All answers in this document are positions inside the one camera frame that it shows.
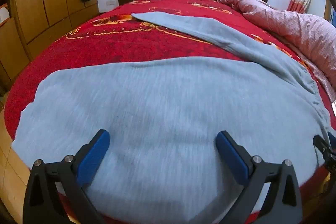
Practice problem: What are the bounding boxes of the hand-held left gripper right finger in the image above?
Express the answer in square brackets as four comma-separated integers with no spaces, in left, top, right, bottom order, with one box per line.
[215,131,305,224]

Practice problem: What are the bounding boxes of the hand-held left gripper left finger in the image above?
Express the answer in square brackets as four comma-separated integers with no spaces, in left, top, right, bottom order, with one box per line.
[23,129,111,224]

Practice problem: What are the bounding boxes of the grey-blue pants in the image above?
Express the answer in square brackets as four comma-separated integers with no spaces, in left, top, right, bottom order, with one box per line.
[12,12,332,224]

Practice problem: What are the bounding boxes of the red printed blanket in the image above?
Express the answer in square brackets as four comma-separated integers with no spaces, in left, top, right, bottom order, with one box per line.
[4,0,336,224]

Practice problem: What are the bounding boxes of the pink checked quilt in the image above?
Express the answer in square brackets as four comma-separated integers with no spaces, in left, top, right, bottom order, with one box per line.
[217,0,336,98]

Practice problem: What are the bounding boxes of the wood framed window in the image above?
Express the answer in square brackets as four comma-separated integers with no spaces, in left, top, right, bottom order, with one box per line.
[323,0,336,28]

